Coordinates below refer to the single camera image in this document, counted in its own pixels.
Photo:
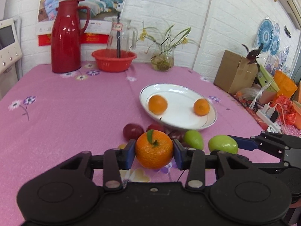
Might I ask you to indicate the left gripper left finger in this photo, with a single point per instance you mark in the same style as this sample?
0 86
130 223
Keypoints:
112 161

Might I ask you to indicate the white power strip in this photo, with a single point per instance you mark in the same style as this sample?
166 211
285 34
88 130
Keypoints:
269 115

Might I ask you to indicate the orange in plate right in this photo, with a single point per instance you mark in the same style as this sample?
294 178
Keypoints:
201 107

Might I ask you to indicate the large red plum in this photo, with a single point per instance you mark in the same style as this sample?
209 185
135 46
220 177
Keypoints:
132 131

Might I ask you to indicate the small green apple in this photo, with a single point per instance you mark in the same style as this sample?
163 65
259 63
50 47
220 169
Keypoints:
194 139

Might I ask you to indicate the orange in plate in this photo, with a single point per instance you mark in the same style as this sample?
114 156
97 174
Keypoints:
157 104
201 107

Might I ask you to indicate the cardboard box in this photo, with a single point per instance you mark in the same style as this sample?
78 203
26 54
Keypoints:
235 73

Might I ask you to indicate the red plastic basket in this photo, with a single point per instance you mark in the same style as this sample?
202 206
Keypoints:
108 61

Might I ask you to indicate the yellow-brown kiwi on table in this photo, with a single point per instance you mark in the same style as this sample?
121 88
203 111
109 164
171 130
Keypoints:
122 146

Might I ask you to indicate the clear glass pitcher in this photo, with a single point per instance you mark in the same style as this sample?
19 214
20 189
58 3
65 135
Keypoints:
128 35

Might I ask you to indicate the white oval plate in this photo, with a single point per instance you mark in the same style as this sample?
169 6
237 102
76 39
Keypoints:
179 114

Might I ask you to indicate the green folder box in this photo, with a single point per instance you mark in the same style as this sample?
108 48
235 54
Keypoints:
265 78

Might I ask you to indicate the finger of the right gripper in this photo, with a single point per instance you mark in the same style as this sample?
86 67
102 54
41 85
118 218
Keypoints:
245 143

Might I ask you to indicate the orange paper bag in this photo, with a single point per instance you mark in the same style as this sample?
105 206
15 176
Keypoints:
286 86

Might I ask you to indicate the orange in plate left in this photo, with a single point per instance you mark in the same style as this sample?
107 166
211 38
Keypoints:
157 104

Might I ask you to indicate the pink floral tablecloth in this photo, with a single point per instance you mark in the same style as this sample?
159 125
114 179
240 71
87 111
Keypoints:
47 118

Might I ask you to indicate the white water dispenser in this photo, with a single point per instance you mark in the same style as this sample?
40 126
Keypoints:
10 53

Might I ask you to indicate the blue paper fans decoration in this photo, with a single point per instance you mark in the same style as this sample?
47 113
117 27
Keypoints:
268 35

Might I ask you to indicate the glass vase with plant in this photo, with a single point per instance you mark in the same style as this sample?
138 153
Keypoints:
165 42

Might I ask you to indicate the orange mandarin with leaf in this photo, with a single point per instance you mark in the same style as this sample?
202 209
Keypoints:
154 149

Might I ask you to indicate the large green mango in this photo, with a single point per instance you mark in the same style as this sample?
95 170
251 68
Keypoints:
223 143

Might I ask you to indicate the red thermos jug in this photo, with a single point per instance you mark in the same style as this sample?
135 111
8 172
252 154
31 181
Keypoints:
65 37

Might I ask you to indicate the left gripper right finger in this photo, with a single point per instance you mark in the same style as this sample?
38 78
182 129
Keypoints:
195 162

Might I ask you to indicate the dark small plum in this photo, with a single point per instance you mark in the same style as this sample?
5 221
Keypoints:
176 135

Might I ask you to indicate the dark red leafy plant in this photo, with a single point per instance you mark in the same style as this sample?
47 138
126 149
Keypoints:
253 55

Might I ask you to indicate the black stirring stick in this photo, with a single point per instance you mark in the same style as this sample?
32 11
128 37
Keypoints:
118 35

